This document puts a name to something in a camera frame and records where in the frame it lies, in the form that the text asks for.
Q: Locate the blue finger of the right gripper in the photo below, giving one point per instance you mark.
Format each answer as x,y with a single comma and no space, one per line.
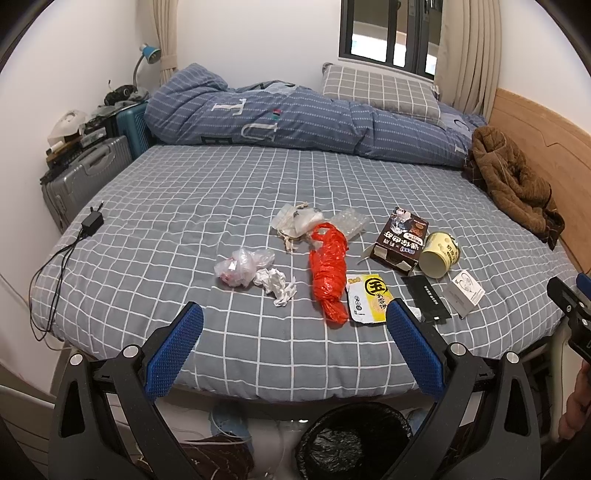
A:
583,282

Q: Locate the dark framed window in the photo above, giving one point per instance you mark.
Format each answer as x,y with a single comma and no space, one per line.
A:
399,34

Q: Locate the black lined trash bin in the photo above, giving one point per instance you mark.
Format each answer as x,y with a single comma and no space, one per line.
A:
359,440

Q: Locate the yellow paper cup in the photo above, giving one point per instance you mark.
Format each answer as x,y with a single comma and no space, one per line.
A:
440,253

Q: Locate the brown fleece jacket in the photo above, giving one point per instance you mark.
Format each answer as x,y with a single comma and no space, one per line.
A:
498,167

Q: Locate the small white box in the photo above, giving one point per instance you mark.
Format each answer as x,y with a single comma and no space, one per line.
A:
464,293

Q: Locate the person's right hand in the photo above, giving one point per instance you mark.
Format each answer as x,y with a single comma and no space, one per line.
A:
577,406

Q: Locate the blue slipper left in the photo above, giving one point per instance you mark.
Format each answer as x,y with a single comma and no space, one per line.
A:
228,419

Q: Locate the black clutter on suitcase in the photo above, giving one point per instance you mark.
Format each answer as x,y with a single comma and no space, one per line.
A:
126,95

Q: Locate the black power adapter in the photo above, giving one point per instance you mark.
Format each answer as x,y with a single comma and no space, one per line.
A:
92,222

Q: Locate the blue striped duvet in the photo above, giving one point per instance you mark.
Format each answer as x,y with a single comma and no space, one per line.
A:
197,107

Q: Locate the wooden headboard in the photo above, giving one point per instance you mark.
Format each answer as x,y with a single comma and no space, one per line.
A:
560,151

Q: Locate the white tissue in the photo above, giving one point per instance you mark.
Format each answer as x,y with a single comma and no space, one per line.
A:
275,282

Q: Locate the blue desk lamp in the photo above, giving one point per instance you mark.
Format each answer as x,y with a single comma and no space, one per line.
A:
145,72

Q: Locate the beige curtain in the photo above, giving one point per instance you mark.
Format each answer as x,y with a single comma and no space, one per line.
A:
165,21
469,57

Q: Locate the grey hard suitcase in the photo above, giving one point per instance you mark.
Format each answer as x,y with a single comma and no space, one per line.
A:
71,190

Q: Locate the red plastic bag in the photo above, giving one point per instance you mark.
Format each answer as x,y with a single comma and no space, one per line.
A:
328,271

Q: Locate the teal suitcase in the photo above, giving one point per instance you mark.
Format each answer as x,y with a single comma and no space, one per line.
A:
131,124

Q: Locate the white device on suitcase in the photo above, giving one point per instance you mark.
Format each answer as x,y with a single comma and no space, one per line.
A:
67,126

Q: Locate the grey checked pillow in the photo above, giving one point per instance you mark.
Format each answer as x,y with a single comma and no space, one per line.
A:
402,95

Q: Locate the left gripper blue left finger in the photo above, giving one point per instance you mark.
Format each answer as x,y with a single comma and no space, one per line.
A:
167,348

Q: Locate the clear bubble wrap sheet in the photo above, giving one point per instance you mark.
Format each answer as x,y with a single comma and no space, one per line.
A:
350,223

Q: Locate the brown cookie box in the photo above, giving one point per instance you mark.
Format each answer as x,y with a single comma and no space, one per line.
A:
401,241

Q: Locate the yellow rice cracker wrapper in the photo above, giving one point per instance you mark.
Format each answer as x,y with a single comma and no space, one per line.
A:
368,298

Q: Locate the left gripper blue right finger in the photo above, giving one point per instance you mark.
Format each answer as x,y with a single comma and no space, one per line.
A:
421,347

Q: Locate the black card package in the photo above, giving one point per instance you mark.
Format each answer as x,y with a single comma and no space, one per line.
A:
427,299

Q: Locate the clear plastic bag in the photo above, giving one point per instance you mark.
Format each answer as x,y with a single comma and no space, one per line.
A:
240,268

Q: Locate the brown patterned left trouser leg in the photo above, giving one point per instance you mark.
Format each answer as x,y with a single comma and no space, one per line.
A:
220,457

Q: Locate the beige curtain right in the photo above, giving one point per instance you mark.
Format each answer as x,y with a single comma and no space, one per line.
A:
469,57

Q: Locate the white drawstring pouch bag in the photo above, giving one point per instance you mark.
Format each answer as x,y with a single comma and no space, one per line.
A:
294,222

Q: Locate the beige curtain left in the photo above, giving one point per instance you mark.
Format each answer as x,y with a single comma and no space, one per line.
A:
165,21

